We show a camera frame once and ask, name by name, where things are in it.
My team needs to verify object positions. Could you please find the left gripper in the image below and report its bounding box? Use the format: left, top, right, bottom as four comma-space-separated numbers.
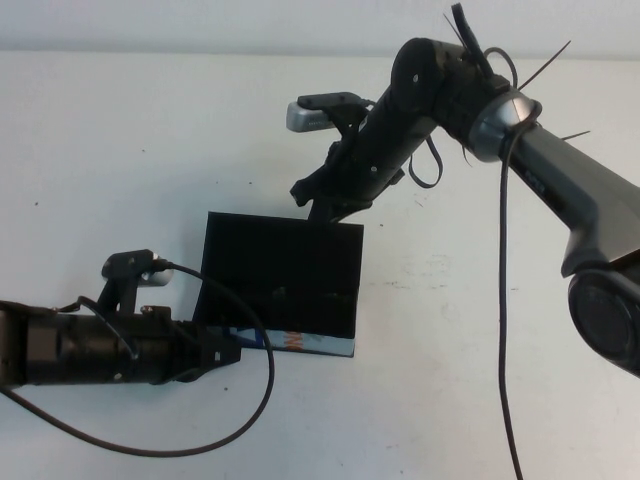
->
133, 305, 243, 386

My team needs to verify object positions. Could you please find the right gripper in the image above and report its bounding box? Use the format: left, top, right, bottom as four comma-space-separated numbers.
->
291, 141, 407, 226

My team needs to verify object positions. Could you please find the black glasses case printed side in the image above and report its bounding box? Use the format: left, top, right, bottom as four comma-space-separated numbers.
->
192, 211, 365, 360

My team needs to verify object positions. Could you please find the black zip tie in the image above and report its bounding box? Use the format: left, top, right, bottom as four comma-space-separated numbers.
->
442, 12, 475, 55
519, 39, 572, 92

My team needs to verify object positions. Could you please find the left camera cable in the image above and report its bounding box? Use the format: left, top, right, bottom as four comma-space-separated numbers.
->
0, 257, 276, 457

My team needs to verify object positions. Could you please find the right camera mount bracket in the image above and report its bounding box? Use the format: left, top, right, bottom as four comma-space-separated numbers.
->
327, 92, 374, 151

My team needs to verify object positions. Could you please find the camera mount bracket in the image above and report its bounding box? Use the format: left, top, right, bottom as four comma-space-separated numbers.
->
327, 92, 374, 151
96, 248, 154, 317

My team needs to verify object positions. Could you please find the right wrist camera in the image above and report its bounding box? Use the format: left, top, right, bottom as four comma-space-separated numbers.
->
285, 92, 372, 135

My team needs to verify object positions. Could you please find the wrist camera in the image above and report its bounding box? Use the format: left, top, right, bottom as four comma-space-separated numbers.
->
101, 249, 175, 290
285, 92, 372, 135

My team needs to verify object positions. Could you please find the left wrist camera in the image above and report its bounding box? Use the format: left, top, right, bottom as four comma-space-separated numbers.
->
101, 249, 175, 290

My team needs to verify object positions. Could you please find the left camera mount bracket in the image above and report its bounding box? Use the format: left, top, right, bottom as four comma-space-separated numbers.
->
96, 248, 154, 317

